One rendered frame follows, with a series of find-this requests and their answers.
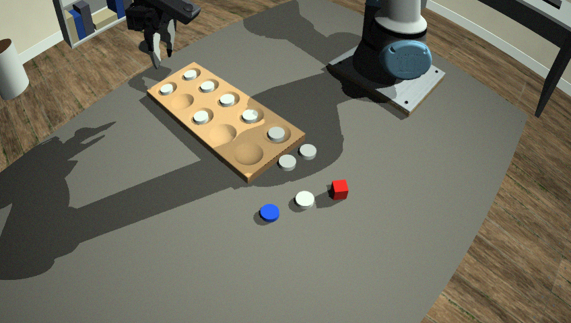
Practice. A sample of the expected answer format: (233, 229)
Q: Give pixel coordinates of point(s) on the blue disc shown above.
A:
(269, 213)

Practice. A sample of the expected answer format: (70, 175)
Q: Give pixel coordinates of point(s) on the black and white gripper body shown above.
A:
(141, 13)

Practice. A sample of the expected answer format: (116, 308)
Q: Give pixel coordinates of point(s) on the white disc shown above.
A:
(201, 117)
(287, 162)
(307, 151)
(166, 89)
(250, 116)
(304, 200)
(227, 100)
(207, 86)
(190, 75)
(276, 134)

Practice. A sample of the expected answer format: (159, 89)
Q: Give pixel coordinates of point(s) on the red cube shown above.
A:
(339, 189)

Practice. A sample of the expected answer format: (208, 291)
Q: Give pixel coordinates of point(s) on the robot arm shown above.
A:
(393, 46)

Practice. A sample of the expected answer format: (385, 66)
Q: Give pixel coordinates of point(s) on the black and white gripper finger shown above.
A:
(150, 45)
(167, 34)

